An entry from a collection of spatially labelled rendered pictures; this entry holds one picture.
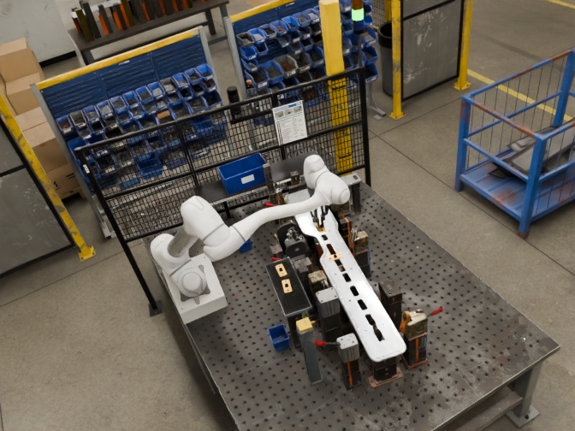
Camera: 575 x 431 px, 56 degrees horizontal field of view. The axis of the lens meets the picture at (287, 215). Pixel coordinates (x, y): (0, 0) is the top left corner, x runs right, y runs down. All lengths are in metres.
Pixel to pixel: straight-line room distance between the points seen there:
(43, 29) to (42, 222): 4.85
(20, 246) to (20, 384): 1.20
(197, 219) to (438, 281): 1.54
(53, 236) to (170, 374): 1.75
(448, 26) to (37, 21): 6.01
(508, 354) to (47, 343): 3.34
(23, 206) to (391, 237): 2.96
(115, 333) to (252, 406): 1.82
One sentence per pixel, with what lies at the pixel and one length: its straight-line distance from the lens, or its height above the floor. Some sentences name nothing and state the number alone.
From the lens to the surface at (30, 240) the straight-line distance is 5.07.
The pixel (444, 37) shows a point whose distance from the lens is 6.13.
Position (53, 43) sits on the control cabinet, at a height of 0.31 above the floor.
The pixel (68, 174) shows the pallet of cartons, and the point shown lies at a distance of 5.79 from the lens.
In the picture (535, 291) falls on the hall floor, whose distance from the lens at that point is 4.29.
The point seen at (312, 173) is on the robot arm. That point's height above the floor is 1.66.
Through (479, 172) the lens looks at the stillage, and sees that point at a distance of 5.00.
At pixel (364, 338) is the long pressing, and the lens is 2.69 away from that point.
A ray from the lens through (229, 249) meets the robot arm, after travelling 2.48.
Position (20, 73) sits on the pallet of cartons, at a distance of 7.21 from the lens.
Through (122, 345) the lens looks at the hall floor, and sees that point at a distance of 4.35.
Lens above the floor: 3.19
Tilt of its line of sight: 41 degrees down
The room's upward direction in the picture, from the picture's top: 11 degrees counter-clockwise
